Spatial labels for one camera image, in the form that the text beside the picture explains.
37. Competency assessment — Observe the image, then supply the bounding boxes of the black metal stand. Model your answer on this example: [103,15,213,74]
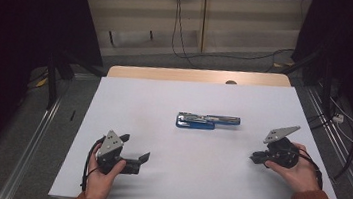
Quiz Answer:
[276,40,342,125]
[40,48,107,117]

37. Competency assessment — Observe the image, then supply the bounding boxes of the black hanging cable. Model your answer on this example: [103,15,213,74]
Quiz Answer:
[167,0,210,70]
[171,0,300,73]

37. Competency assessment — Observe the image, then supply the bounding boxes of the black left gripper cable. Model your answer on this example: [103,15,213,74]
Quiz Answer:
[78,133,108,195]

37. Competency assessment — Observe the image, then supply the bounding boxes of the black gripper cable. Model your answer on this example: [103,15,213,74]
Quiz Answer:
[78,133,108,195]
[288,147,328,191]

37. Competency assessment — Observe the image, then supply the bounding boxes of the blue stapler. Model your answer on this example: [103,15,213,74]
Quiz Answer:
[174,110,242,135]

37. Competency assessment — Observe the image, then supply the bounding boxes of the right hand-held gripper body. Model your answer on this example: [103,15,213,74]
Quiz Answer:
[260,122,304,171]

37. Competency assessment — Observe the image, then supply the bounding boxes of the white table sheet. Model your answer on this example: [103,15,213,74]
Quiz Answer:
[48,61,353,199]

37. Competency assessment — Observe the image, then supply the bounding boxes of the person's right hand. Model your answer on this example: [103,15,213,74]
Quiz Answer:
[261,139,326,196]

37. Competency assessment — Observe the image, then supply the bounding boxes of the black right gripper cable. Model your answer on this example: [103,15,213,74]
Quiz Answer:
[288,147,328,191]

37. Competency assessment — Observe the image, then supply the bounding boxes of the yellow floor tape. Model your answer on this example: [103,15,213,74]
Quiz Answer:
[273,59,295,71]
[34,75,49,89]

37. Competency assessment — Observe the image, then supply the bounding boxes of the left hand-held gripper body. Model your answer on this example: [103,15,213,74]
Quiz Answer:
[94,128,128,177]

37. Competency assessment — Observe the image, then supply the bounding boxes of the person's left hand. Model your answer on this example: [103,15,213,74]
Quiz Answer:
[84,151,128,199]

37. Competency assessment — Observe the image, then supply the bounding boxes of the light wooden table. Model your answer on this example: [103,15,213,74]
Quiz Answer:
[106,54,293,98]

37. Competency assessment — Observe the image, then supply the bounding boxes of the white power adapter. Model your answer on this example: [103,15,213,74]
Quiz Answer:
[332,112,346,125]

